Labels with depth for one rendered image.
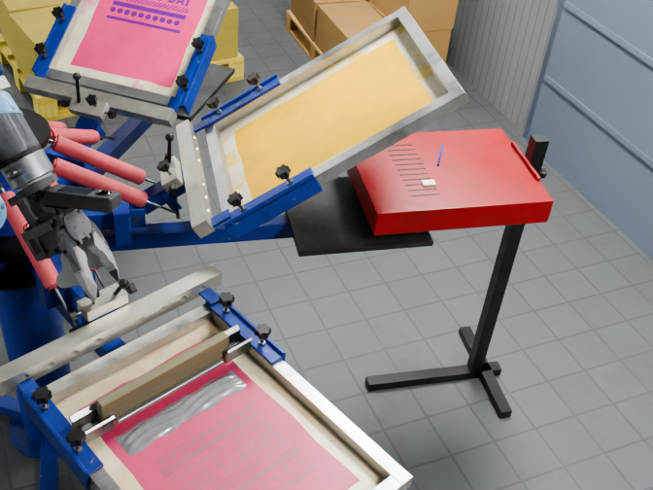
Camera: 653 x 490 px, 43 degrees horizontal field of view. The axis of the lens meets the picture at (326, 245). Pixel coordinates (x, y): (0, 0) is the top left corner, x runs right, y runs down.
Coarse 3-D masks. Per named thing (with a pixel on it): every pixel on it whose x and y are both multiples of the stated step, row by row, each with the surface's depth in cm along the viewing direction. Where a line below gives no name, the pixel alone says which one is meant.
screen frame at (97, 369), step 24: (192, 312) 233; (144, 336) 225; (168, 336) 227; (96, 360) 217; (120, 360) 218; (264, 360) 222; (72, 384) 210; (288, 384) 217; (312, 408) 213; (336, 408) 211; (336, 432) 208; (360, 432) 205; (360, 456) 204; (384, 456) 200; (96, 480) 188; (384, 480) 195; (408, 480) 196
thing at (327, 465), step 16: (224, 368) 223; (240, 368) 223; (192, 384) 217; (256, 384) 219; (176, 400) 213; (224, 400) 214; (240, 400) 215; (256, 400) 215; (272, 400) 216; (208, 416) 210; (272, 416) 211; (288, 416) 212; (288, 432) 208; (304, 432) 208; (304, 448) 204; (320, 448) 205; (320, 464) 201; (336, 464) 202; (304, 480) 197; (320, 480) 198; (336, 480) 198; (352, 480) 198
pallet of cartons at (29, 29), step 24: (0, 0) 503; (24, 0) 499; (48, 0) 501; (0, 24) 528; (24, 24) 473; (48, 24) 476; (0, 48) 526; (24, 48) 476; (24, 72) 493; (240, 72) 544; (48, 120) 487
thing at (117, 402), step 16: (224, 336) 217; (192, 352) 212; (208, 352) 215; (160, 368) 207; (176, 368) 209; (192, 368) 214; (128, 384) 202; (144, 384) 203; (160, 384) 208; (96, 400) 198; (112, 400) 198; (128, 400) 202; (144, 400) 206
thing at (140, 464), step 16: (160, 400) 213; (144, 416) 208; (112, 432) 204; (176, 432) 205; (192, 432) 206; (112, 448) 200; (160, 448) 201; (128, 464) 197; (144, 464) 197; (144, 480) 194; (160, 480) 194
